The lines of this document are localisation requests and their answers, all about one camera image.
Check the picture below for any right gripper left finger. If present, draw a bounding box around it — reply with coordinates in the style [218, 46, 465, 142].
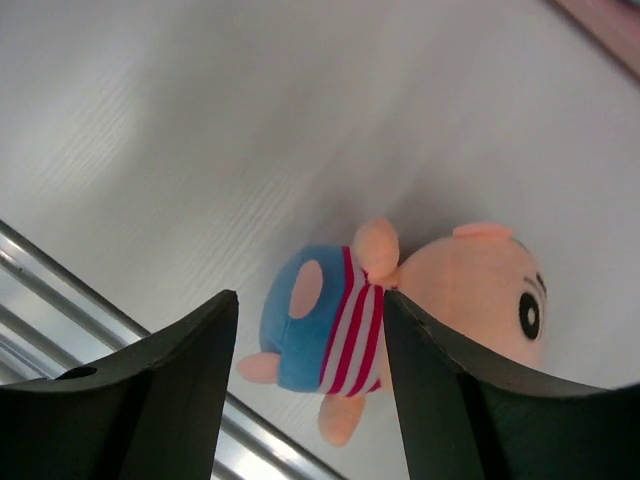
[1, 290, 238, 479]

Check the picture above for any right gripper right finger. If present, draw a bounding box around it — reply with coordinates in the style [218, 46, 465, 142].
[384, 292, 639, 479]

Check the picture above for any blue-hat doll plush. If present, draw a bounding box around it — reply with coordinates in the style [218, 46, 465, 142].
[237, 218, 548, 447]

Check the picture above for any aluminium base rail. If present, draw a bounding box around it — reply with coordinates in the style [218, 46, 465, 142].
[1, 223, 341, 479]

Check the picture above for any pink three-tier shelf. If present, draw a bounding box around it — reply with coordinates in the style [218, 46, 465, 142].
[547, 0, 639, 82]

